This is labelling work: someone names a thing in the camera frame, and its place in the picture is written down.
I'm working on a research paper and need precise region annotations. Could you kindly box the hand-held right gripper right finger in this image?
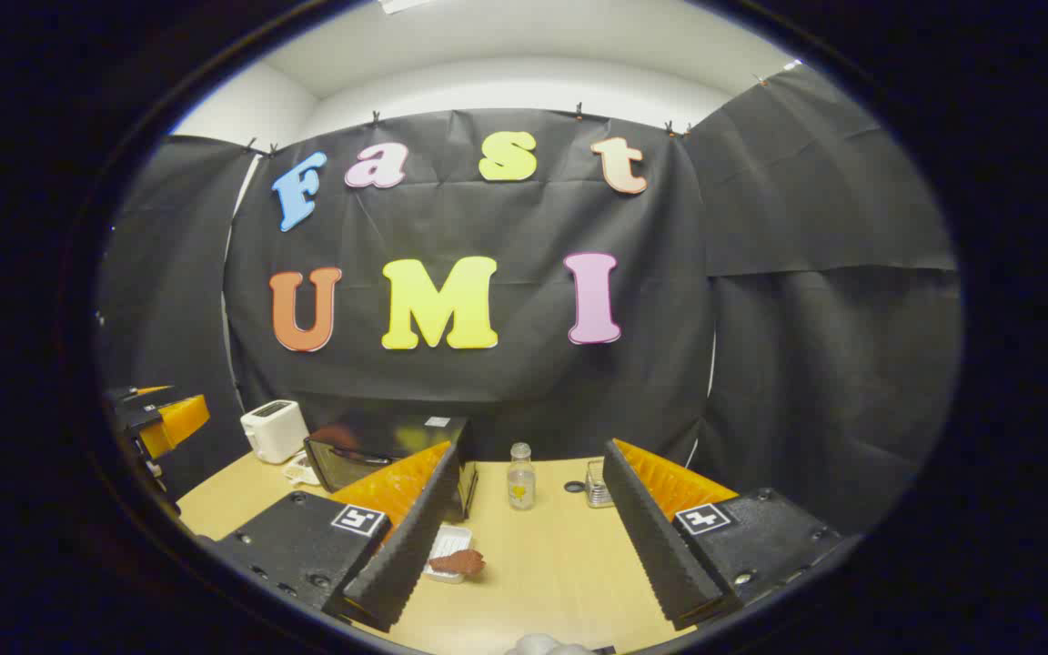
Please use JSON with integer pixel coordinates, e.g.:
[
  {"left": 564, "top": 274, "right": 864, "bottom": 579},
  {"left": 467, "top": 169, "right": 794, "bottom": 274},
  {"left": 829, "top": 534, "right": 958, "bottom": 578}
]
[{"left": 602, "top": 438, "right": 843, "bottom": 630}]

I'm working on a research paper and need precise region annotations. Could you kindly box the brown meat piece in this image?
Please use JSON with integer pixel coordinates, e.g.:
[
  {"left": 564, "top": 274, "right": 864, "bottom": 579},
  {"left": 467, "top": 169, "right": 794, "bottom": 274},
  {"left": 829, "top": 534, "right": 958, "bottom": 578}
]
[{"left": 429, "top": 549, "right": 487, "bottom": 579}]

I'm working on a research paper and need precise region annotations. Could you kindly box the clear bottle with yellow label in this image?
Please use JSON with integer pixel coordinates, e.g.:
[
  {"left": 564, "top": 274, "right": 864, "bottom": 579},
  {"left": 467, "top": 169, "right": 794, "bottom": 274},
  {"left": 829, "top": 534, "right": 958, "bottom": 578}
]
[{"left": 508, "top": 442, "right": 537, "bottom": 510}]

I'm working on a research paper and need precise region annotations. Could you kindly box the black electric oven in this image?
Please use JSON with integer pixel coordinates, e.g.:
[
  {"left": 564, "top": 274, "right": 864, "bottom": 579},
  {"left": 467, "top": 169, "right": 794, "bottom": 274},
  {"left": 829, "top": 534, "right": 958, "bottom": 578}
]
[{"left": 304, "top": 415, "right": 479, "bottom": 521}]

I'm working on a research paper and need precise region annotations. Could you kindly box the white plastic tray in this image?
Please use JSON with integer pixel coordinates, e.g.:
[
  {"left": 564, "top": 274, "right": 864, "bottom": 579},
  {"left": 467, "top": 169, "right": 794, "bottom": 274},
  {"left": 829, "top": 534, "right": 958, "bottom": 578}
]
[{"left": 422, "top": 525, "right": 473, "bottom": 584}]

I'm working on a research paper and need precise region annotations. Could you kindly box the metal wire basket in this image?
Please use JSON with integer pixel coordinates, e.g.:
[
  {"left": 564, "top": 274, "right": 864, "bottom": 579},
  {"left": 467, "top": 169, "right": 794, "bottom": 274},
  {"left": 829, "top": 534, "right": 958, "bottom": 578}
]
[{"left": 585, "top": 459, "right": 616, "bottom": 509}]

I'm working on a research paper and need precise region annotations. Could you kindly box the white toaster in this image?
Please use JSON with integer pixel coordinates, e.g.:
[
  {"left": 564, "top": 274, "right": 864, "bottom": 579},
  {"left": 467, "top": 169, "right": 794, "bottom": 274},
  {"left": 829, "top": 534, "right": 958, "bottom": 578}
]
[{"left": 240, "top": 399, "right": 310, "bottom": 465}]

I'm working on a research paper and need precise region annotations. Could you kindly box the black backdrop cloth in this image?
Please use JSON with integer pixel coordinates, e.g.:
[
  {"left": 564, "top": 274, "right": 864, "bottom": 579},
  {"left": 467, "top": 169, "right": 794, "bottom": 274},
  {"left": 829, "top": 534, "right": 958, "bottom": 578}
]
[{"left": 96, "top": 62, "right": 963, "bottom": 538}]

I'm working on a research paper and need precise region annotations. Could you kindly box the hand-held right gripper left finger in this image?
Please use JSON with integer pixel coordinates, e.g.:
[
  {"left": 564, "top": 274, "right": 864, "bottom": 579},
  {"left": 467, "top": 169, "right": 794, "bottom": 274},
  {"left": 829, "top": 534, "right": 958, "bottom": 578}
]
[{"left": 210, "top": 441, "right": 463, "bottom": 633}]

